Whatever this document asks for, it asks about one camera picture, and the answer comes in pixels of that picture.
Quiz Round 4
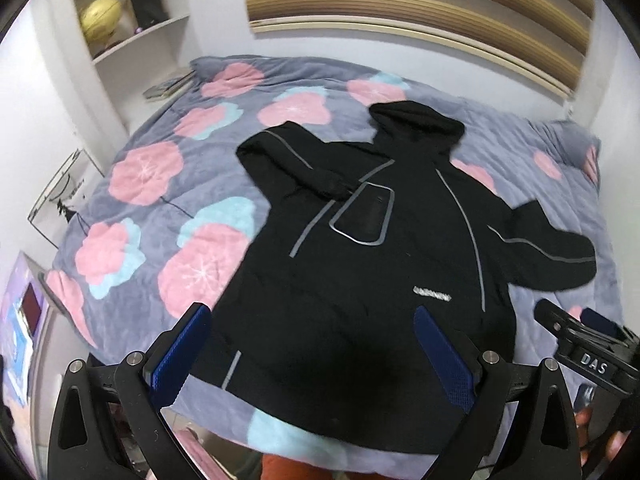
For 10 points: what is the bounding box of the black hooded jacket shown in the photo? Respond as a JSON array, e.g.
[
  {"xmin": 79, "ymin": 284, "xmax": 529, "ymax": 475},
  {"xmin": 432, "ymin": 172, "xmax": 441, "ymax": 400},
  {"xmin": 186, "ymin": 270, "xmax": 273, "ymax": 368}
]
[{"xmin": 192, "ymin": 101, "xmax": 597, "ymax": 454}]

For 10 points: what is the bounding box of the person's right hand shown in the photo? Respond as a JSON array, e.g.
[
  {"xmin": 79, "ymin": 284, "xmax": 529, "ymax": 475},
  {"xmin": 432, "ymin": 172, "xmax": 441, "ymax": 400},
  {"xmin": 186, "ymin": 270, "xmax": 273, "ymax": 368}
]
[{"xmin": 575, "ymin": 406, "xmax": 630, "ymax": 466}]

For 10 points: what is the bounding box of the yellow globe ball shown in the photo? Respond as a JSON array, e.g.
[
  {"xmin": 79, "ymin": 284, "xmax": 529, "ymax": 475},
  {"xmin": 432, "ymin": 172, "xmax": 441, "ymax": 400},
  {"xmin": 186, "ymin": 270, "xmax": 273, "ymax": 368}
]
[{"xmin": 79, "ymin": 0, "xmax": 122, "ymax": 44}]

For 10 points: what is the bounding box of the grey floral bed quilt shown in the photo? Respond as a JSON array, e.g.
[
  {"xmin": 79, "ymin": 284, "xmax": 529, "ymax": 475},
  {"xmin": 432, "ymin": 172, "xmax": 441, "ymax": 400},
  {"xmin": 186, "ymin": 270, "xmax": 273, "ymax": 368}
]
[{"xmin": 47, "ymin": 56, "xmax": 623, "ymax": 479}]

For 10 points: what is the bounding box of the stack of books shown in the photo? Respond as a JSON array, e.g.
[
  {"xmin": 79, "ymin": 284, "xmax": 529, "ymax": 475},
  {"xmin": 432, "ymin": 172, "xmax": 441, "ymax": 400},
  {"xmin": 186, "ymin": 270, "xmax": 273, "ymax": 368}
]
[{"xmin": 142, "ymin": 70, "xmax": 194, "ymax": 101}]

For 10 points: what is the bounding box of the colourful world map poster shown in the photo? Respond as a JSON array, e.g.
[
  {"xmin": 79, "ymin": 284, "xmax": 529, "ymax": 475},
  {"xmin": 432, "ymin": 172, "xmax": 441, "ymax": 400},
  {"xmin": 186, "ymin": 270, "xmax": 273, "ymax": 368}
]
[{"xmin": 1, "ymin": 252, "xmax": 49, "ymax": 406}]

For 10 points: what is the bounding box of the white wall shelf unit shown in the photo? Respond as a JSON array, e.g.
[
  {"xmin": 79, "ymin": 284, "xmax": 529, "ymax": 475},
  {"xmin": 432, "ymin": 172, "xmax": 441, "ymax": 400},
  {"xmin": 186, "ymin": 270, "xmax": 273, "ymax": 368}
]
[{"xmin": 67, "ymin": 0, "xmax": 196, "ymax": 134}]

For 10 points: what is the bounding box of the striped wooden headboard panel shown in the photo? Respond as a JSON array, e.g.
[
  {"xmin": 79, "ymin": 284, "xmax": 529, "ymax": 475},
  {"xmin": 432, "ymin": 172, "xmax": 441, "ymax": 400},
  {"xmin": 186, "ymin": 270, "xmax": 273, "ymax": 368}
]
[{"xmin": 245, "ymin": 0, "xmax": 594, "ymax": 98}]

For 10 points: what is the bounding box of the dark box on shelf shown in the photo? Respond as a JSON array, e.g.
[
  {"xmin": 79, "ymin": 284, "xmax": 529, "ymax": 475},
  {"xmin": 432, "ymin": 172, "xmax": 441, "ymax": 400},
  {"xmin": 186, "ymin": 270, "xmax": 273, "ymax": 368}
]
[{"xmin": 130, "ymin": 0, "xmax": 168, "ymax": 29}]

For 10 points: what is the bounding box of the white sketch poster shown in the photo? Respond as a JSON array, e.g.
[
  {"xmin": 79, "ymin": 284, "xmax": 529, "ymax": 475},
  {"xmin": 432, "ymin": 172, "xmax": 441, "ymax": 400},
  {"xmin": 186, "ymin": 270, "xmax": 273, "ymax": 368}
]
[{"xmin": 27, "ymin": 150, "xmax": 103, "ymax": 248}]

